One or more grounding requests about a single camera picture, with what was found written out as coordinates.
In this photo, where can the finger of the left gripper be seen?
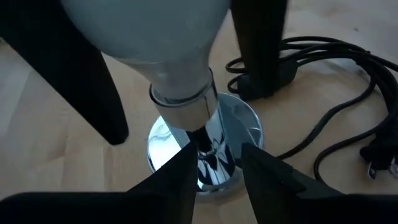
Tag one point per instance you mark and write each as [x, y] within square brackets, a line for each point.
[62, 62]
[258, 46]

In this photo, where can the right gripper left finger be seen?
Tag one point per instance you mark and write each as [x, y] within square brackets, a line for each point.
[124, 208]

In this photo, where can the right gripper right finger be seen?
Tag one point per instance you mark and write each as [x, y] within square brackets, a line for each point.
[280, 202]

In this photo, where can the chrome table lamp base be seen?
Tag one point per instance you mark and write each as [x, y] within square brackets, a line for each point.
[239, 124]

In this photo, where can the white light bulb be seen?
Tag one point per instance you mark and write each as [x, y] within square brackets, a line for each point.
[149, 37]

